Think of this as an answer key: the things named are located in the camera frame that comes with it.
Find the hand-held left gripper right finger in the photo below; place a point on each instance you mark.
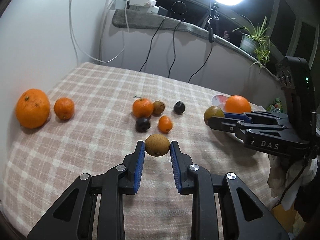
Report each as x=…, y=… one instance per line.
x=176, y=170

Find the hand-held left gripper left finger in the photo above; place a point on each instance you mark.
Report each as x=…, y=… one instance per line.
x=138, y=170

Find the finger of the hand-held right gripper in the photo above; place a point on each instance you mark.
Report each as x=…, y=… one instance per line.
x=236, y=117
x=225, y=126

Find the green-brown round fruit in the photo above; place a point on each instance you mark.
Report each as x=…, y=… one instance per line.
x=213, y=112

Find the white patterned plate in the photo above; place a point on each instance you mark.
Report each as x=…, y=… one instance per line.
x=219, y=100

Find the round tan fruit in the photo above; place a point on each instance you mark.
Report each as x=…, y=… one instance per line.
x=157, y=145

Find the tangerine with stem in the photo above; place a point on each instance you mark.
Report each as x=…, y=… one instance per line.
x=142, y=108

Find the small brown rough fruit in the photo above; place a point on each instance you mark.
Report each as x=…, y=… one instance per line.
x=158, y=107

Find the small tangerine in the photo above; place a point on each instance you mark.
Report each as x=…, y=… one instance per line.
x=64, y=108

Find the large orange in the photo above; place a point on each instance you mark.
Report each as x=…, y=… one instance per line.
x=32, y=108

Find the smooth round orange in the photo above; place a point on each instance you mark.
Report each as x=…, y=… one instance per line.
x=237, y=104

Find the green snack packet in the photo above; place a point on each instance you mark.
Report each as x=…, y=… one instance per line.
x=275, y=105

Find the dark plum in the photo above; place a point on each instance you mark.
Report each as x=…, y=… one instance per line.
x=179, y=107
x=142, y=124

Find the small oval mandarin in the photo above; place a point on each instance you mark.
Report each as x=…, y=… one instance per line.
x=165, y=124

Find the beige checked blanket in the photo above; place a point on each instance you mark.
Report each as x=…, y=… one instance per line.
x=87, y=142

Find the potted spider plant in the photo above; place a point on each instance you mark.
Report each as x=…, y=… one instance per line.
x=250, y=43

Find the small purple flower plant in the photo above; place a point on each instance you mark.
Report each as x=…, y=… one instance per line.
x=226, y=35

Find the dark window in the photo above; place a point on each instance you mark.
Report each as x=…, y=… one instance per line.
x=285, y=17

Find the black light tripod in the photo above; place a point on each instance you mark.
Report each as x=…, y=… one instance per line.
x=213, y=13

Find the black power adapter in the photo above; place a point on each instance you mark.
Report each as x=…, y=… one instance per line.
x=162, y=10

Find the white charger block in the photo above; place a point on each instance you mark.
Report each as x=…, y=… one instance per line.
x=153, y=9

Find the grey fleece sill cloth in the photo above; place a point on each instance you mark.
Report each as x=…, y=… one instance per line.
x=140, y=20

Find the white power adapters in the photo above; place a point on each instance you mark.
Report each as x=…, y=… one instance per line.
x=140, y=0

